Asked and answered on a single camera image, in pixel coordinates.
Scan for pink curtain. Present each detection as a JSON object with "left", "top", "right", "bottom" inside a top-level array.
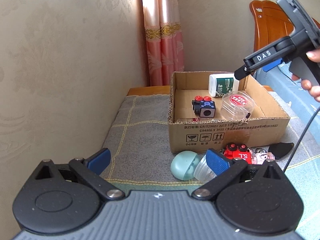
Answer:
[{"left": 142, "top": 0, "right": 184, "bottom": 86}]

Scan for black toy block red wheels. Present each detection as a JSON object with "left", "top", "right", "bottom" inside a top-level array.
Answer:
[{"left": 191, "top": 95, "right": 216, "bottom": 118}]

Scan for clear plastic jar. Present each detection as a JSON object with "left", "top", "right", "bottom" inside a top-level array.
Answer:
[{"left": 194, "top": 155, "right": 216, "bottom": 184}]

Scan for wooden bed headboard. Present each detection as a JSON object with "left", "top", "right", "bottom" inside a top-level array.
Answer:
[{"left": 249, "top": 0, "right": 320, "bottom": 53}]

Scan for black cable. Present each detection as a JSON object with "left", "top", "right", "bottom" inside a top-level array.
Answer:
[{"left": 282, "top": 106, "right": 320, "bottom": 173}]

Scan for mint green oval case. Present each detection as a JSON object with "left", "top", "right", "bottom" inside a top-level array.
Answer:
[{"left": 170, "top": 151, "right": 201, "bottom": 181}]

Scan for pink keychain charm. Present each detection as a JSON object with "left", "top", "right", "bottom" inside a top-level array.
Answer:
[{"left": 252, "top": 148, "right": 275, "bottom": 165}]

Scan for grey green checked mat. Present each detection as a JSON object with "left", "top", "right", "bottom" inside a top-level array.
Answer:
[{"left": 100, "top": 90, "right": 320, "bottom": 233}]

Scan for open cardboard box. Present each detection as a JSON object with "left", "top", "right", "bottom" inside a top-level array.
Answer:
[{"left": 168, "top": 72, "right": 290, "bottom": 153}]

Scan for white green medicine bottle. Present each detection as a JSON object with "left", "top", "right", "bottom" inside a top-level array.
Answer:
[{"left": 208, "top": 73, "right": 239, "bottom": 97}]

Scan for black glossy case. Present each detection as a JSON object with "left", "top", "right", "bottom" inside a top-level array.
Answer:
[{"left": 268, "top": 142, "right": 294, "bottom": 160}]

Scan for clear round box red label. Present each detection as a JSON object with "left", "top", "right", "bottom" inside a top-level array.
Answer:
[{"left": 220, "top": 91, "right": 255, "bottom": 120}]

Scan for red toy train block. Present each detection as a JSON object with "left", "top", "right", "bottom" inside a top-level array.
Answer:
[{"left": 223, "top": 143, "right": 252, "bottom": 164}]

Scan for person right hand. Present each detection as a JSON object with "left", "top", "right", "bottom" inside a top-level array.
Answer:
[{"left": 301, "top": 48, "right": 320, "bottom": 102}]

